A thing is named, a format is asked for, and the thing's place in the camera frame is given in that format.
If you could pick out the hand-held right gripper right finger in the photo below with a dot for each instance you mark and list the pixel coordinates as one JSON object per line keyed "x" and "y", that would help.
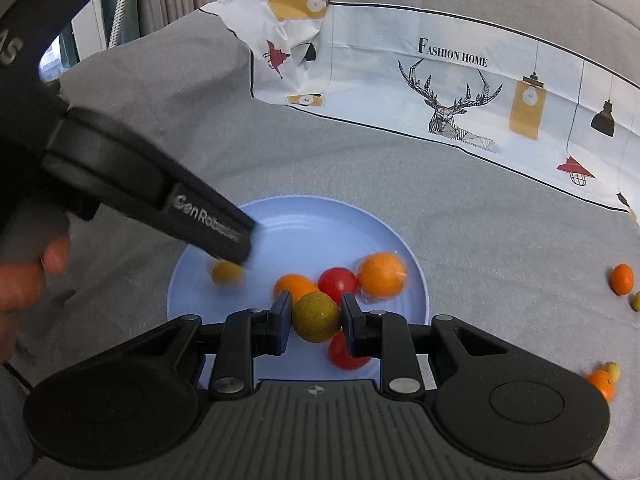
{"x": 351, "y": 325}

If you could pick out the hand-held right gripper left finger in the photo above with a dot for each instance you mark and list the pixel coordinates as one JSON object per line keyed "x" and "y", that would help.
{"x": 284, "y": 320}

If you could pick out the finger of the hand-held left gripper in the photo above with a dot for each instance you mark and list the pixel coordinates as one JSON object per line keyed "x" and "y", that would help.
{"x": 210, "y": 215}

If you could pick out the green round fruit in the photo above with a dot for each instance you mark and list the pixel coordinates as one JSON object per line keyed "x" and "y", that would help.
{"x": 636, "y": 301}
{"x": 227, "y": 273}
{"x": 316, "y": 317}

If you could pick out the small orange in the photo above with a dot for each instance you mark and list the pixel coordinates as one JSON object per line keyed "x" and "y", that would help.
{"x": 621, "y": 279}
{"x": 292, "y": 286}
{"x": 600, "y": 385}

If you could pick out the red cherry tomato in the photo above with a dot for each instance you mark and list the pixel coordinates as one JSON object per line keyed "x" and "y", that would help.
{"x": 340, "y": 358}
{"x": 339, "y": 282}

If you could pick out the plastic-wrapped orange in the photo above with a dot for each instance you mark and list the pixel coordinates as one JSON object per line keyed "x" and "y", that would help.
{"x": 382, "y": 275}

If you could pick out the blue plate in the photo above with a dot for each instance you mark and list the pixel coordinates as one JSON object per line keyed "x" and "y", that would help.
{"x": 310, "y": 237}

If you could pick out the person's left hand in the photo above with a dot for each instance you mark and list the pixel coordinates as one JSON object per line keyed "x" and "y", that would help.
{"x": 25, "y": 300}

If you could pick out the grey bed sheet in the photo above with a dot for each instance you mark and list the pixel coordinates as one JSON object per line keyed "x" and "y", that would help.
{"x": 475, "y": 240}

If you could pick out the teal hanging cloth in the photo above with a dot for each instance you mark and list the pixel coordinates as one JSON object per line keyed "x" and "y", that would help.
{"x": 122, "y": 10}

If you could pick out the printed white cloth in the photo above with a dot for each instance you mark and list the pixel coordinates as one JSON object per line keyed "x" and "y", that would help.
{"x": 380, "y": 85}

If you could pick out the yellowish round fruit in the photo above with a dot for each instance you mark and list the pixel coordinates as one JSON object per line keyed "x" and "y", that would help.
{"x": 613, "y": 370}

